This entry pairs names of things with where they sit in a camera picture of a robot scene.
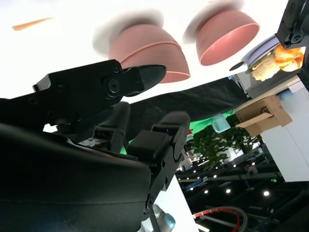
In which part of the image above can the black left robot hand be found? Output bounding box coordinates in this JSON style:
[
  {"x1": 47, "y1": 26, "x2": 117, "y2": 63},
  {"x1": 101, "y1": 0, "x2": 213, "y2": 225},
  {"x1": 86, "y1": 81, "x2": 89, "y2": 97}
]
[{"x1": 275, "y1": 0, "x2": 309, "y2": 91}]

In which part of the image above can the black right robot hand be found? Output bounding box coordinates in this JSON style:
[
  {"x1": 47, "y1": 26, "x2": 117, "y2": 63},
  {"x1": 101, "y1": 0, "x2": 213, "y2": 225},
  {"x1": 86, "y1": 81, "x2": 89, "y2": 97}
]
[{"x1": 0, "y1": 59, "x2": 191, "y2": 232}]

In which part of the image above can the pink plastic bowl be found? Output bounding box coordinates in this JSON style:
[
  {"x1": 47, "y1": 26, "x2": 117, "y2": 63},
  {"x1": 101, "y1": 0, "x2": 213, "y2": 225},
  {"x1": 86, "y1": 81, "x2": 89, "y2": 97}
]
[
  {"x1": 195, "y1": 9, "x2": 261, "y2": 67},
  {"x1": 120, "y1": 43, "x2": 191, "y2": 84},
  {"x1": 108, "y1": 24, "x2": 183, "y2": 64}
]

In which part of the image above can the orange glazed bread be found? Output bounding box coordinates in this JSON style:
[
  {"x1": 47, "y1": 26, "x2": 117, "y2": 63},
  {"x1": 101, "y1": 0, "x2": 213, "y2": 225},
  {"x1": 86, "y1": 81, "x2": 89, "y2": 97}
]
[{"x1": 275, "y1": 44, "x2": 305, "y2": 73}]

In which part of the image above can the lavender rimmed metal plate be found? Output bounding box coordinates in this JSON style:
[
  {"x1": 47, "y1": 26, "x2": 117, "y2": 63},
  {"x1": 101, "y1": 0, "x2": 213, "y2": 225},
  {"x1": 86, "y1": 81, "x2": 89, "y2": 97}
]
[{"x1": 245, "y1": 35, "x2": 306, "y2": 82}]

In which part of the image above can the beige bread roll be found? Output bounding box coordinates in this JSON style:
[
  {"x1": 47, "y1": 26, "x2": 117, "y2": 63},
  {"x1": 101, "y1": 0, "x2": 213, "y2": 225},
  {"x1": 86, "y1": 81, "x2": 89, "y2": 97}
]
[{"x1": 252, "y1": 53, "x2": 282, "y2": 81}]

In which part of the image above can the black round table grommet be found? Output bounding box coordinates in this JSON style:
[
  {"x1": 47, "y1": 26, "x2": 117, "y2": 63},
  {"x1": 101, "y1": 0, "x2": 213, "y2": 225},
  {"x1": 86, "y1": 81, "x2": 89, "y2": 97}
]
[{"x1": 229, "y1": 61, "x2": 245, "y2": 72}]

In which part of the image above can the brown cardboard box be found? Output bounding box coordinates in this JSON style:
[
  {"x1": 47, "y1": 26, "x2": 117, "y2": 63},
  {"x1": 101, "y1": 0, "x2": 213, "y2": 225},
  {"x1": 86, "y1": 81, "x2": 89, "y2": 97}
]
[{"x1": 234, "y1": 95, "x2": 293, "y2": 137}]

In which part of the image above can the pale blue container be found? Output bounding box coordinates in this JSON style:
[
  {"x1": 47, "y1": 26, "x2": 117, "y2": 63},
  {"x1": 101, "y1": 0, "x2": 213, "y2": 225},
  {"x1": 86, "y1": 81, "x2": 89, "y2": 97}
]
[{"x1": 211, "y1": 113, "x2": 230, "y2": 133}]

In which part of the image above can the white cabinet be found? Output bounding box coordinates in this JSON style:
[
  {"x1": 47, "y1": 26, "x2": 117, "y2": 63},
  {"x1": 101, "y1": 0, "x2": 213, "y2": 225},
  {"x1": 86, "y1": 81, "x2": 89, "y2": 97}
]
[{"x1": 259, "y1": 83, "x2": 309, "y2": 182}]

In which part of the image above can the black backdrop cloth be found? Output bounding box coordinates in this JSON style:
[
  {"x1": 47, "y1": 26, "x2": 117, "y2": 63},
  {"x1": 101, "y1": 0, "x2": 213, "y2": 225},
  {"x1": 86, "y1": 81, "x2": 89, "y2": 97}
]
[{"x1": 125, "y1": 76, "x2": 252, "y2": 141}]

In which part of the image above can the green backdrop cloth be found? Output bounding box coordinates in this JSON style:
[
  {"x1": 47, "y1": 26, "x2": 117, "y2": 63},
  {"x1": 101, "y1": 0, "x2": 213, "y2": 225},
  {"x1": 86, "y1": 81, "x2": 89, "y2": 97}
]
[{"x1": 120, "y1": 110, "x2": 235, "y2": 155}]

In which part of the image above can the thin orange strip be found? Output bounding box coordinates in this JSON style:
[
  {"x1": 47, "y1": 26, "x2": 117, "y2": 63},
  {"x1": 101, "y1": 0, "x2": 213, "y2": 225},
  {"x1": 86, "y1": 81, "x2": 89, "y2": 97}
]
[{"x1": 11, "y1": 16, "x2": 54, "y2": 31}]

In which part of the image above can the green leafy plant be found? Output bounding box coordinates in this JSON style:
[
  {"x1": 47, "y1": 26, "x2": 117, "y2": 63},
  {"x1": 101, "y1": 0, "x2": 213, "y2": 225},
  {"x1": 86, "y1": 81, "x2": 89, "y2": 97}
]
[{"x1": 189, "y1": 115, "x2": 260, "y2": 171}]

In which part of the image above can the red black hoop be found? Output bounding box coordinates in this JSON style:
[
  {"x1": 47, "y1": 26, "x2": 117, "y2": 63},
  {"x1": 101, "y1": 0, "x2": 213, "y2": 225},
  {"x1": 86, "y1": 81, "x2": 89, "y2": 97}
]
[{"x1": 193, "y1": 207, "x2": 248, "y2": 232}]

